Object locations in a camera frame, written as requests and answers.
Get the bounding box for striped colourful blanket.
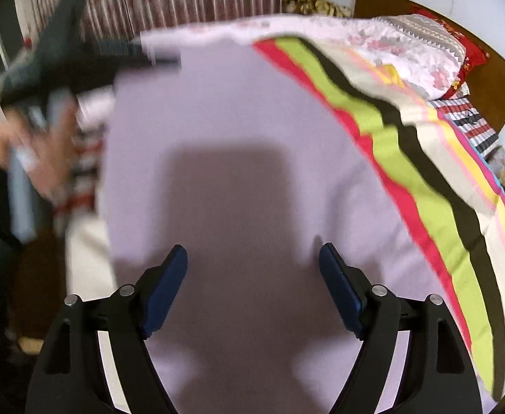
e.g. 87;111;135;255
54;37;505;402

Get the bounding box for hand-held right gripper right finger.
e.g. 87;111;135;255
318;243;483;414

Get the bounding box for floral quilt with zigzag band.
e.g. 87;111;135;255
140;14;469;101

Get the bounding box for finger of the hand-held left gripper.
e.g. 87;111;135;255
119;38;182;70

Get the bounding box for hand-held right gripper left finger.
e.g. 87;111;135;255
25;244;188;414

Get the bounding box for person's left hand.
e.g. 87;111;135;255
0;102;81;207

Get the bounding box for purple pants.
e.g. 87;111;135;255
99;41;495;414

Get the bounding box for red pillow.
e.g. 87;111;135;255
412;6;491;101

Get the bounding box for brown patterned blanket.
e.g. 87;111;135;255
280;0;353;20

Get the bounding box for plaid checked blanket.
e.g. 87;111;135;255
428;94;502;157

